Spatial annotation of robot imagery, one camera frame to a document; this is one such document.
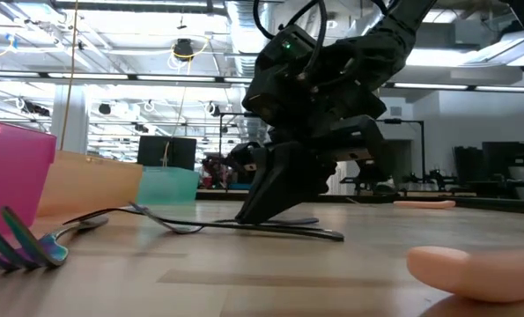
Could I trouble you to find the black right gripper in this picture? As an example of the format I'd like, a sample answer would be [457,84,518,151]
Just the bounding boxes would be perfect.
[228,114,397,223]

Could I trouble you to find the black metal fork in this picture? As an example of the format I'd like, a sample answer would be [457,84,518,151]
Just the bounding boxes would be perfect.
[62,205,345,242]

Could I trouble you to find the iridescent rainbow fork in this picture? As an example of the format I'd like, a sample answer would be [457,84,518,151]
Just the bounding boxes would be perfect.
[128,201,321,235]
[0,205,111,277]

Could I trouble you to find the teal plastic tray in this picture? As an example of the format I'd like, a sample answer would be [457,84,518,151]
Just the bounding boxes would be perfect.
[136,166,201,206]

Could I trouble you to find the black perforated case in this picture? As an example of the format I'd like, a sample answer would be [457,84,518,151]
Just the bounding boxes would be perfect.
[137,135,198,172]

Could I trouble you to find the black ceiling device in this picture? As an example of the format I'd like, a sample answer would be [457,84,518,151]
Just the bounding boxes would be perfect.
[172,37,196,62]

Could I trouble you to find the orange plastic tray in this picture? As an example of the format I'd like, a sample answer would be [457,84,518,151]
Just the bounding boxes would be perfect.
[35,150,144,217]

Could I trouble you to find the white column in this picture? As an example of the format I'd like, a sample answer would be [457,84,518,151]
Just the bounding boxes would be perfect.
[51,84,90,155]

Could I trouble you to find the black monitor equipment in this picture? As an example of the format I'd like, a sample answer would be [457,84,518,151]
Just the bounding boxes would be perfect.
[451,140,524,193]

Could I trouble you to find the red plastic tray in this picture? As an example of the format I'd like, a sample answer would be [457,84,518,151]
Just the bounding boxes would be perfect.
[0,118,58,241]

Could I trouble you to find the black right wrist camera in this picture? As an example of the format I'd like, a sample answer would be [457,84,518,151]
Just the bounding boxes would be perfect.
[242,83,298,129]

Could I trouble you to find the black stand frame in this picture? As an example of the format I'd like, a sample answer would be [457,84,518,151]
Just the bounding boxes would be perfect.
[218,111,262,191]

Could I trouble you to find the orange-handled silver fork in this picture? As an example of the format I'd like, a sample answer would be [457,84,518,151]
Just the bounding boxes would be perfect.
[392,199,457,210]
[406,245,524,305]

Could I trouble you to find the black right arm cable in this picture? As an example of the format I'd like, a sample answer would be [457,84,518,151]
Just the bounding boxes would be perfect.
[252,0,390,83]

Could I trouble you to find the silver ventilation duct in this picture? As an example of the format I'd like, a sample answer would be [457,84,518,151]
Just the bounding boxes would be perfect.
[225,0,275,149]

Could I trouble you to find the long ceiling light rail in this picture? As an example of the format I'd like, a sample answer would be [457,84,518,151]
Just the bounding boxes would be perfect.
[0,69,524,94]

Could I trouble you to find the yellow power cable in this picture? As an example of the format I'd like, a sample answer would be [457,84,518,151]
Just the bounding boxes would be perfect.
[58,0,80,153]

